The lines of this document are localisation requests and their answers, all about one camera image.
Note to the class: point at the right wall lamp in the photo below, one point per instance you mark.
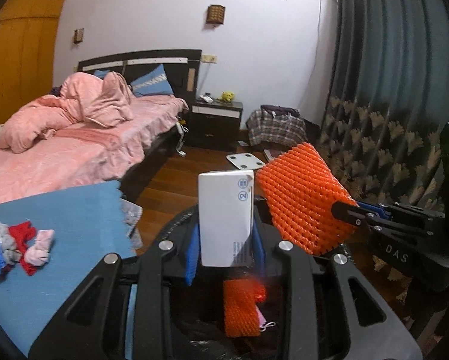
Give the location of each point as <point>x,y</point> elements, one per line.
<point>215,14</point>

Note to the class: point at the wooden wardrobe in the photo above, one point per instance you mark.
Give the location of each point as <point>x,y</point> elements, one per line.
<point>28,30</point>

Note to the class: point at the white bathroom scale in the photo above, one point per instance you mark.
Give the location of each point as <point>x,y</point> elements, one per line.
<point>245,161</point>

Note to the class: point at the orange foam net sleeve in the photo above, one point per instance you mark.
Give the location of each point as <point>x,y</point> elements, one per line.
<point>300,190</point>

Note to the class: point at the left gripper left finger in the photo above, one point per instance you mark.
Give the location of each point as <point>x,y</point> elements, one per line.
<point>192,254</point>

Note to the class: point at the plaid bag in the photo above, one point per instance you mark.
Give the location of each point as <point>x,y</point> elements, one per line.
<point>275,124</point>

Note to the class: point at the pink sock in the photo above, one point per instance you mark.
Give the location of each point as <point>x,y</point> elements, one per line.
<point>38,254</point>

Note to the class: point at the yellow plush toy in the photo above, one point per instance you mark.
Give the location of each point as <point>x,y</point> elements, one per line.
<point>227,97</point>

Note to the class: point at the bed with pink sheet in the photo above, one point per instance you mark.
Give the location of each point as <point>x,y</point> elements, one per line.
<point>90,154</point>

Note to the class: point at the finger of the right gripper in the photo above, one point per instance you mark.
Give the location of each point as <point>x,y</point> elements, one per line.
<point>375,209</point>
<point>351,214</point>

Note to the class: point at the black nightstand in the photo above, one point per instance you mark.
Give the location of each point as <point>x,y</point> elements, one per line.
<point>215,125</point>

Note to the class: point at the blue table cloth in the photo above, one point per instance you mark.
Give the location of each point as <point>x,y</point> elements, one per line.
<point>88,223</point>

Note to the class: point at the black trash bin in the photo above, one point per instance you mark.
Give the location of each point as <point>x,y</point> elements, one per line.
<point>286,304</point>

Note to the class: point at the dark patterned curtain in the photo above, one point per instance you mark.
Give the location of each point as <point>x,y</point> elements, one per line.
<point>389,101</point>

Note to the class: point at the wall lamp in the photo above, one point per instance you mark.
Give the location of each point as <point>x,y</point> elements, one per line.
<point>215,14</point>
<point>78,36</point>

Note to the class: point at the red cloth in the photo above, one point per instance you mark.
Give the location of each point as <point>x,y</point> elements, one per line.
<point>23,233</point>

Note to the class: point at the grey sock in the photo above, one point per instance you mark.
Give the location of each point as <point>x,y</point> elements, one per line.
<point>8,244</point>

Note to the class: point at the wall power socket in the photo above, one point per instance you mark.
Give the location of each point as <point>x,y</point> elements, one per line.
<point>209,59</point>

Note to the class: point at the left wall lamp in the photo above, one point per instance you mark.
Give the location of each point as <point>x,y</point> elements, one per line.
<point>78,36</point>

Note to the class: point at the blue pillow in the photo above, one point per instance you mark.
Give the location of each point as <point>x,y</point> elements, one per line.
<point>153,83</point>

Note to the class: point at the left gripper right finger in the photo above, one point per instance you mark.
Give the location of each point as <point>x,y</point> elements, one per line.
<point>258,250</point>

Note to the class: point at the pink duvet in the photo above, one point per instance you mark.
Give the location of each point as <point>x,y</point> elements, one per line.
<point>83,97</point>

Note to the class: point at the orange foam net in bin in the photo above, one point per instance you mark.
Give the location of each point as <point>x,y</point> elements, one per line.
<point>240,300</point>

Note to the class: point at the white cardboard box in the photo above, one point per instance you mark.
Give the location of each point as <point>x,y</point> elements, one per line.
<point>226,213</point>

